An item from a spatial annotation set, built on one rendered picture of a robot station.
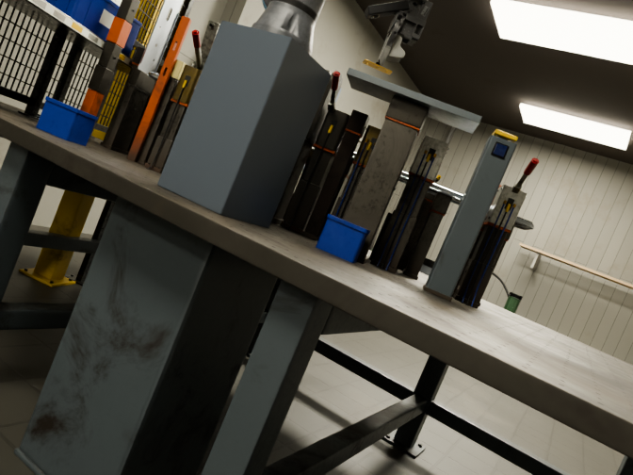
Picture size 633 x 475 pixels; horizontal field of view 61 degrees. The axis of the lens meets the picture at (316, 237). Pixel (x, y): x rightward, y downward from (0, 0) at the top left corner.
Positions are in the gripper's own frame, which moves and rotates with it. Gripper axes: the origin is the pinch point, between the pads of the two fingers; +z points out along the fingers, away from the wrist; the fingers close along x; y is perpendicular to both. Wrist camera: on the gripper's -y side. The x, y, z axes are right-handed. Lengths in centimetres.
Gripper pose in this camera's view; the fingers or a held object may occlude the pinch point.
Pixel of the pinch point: (380, 61)
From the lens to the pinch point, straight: 156.4
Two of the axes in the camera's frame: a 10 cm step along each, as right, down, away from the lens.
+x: -0.9, -1.0, 9.9
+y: 9.2, 3.8, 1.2
